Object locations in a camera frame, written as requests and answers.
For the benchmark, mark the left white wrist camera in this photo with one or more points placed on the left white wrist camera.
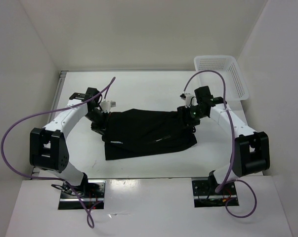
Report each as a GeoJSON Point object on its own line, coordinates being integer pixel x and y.
{"type": "Point", "coordinates": [106, 106]}

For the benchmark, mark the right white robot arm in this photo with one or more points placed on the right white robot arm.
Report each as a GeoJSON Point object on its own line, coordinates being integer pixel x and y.
{"type": "Point", "coordinates": [250, 148]}

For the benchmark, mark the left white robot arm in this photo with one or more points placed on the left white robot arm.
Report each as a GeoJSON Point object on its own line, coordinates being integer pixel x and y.
{"type": "Point", "coordinates": [48, 149]}

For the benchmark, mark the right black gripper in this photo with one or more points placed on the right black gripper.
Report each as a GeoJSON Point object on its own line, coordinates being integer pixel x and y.
{"type": "Point", "coordinates": [184, 111]}

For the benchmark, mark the black shorts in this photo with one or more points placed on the black shorts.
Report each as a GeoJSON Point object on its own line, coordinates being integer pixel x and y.
{"type": "Point", "coordinates": [138, 133]}

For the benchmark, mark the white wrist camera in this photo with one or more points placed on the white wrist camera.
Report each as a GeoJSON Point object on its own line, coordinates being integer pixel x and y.
{"type": "Point", "coordinates": [188, 98]}
{"type": "Point", "coordinates": [106, 106]}

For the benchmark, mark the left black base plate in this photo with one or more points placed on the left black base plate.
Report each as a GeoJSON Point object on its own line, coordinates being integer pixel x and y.
{"type": "Point", "coordinates": [94, 199]}

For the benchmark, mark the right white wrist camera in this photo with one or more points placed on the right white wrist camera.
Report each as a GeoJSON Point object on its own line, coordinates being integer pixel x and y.
{"type": "Point", "coordinates": [188, 98]}

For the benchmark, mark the white perforated plastic basket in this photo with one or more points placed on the white perforated plastic basket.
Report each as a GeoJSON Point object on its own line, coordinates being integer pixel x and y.
{"type": "Point", "coordinates": [227, 66]}

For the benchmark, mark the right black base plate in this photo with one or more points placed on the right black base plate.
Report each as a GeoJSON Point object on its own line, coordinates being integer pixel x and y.
{"type": "Point", "coordinates": [205, 196]}

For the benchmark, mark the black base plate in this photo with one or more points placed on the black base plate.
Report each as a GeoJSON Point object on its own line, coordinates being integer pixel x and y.
{"type": "Point", "coordinates": [94, 199]}
{"type": "Point", "coordinates": [205, 196]}

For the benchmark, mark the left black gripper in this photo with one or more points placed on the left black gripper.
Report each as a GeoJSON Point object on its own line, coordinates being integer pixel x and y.
{"type": "Point", "coordinates": [102, 128]}

